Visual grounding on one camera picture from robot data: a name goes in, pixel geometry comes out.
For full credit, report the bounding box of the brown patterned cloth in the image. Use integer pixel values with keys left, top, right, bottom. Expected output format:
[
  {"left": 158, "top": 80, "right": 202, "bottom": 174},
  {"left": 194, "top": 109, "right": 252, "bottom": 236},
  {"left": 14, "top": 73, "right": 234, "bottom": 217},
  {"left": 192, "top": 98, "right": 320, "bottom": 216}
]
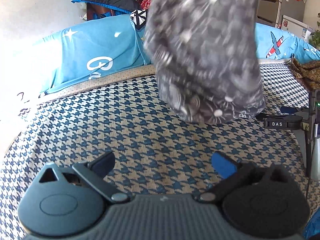
[{"left": 290, "top": 58, "right": 320, "bottom": 90}]

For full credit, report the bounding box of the grey doodle-print fleece jacket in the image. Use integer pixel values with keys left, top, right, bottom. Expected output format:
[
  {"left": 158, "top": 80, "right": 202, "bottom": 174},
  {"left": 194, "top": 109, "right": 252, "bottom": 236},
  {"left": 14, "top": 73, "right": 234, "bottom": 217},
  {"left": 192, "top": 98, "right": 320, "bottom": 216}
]
[{"left": 143, "top": 0, "right": 266, "bottom": 124}]

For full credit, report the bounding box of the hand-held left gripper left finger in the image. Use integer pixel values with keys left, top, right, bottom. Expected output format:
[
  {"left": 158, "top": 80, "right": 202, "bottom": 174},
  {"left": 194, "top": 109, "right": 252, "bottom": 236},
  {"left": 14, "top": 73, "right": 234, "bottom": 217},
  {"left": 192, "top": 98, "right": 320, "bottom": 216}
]
[{"left": 39, "top": 152, "right": 130, "bottom": 204}]

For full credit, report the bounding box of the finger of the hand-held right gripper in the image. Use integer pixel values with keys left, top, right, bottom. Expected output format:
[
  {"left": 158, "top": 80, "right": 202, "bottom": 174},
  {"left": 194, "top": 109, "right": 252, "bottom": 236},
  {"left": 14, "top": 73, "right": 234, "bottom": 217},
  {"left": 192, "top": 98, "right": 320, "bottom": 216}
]
[{"left": 280, "top": 106, "right": 309, "bottom": 113}]

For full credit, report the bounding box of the green potted plant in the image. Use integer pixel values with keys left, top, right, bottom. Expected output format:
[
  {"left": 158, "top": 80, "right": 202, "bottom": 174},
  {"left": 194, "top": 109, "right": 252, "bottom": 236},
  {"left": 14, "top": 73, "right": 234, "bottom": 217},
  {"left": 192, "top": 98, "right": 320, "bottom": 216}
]
[{"left": 310, "top": 21, "right": 320, "bottom": 49}]

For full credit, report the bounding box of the houndstooth bed mat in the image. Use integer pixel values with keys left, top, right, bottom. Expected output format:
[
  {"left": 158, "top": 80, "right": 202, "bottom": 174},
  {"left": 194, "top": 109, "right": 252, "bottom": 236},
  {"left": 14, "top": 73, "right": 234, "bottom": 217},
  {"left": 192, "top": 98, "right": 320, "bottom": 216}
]
[{"left": 0, "top": 57, "right": 320, "bottom": 240}]

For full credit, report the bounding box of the grey refrigerator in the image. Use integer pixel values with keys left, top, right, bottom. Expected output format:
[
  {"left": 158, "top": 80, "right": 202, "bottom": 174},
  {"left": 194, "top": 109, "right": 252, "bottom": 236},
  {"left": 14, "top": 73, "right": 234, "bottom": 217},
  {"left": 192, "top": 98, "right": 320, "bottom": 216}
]
[{"left": 256, "top": 0, "right": 308, "bottom": 28}]

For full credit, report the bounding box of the white chest freezer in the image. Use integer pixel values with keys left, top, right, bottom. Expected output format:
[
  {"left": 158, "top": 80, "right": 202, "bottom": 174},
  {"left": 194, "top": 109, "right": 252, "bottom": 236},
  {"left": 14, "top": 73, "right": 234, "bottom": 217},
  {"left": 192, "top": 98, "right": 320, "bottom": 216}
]
[{"left": 281, "top": 15, "right": 315, "bottom": 38}]

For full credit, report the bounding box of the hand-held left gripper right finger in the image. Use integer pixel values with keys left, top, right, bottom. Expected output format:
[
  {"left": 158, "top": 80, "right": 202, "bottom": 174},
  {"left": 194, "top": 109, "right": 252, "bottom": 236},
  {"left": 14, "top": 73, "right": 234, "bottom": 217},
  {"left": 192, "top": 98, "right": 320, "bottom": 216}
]
[{"left": 198, "top": 151, "right": 288, "bottom": 204}]

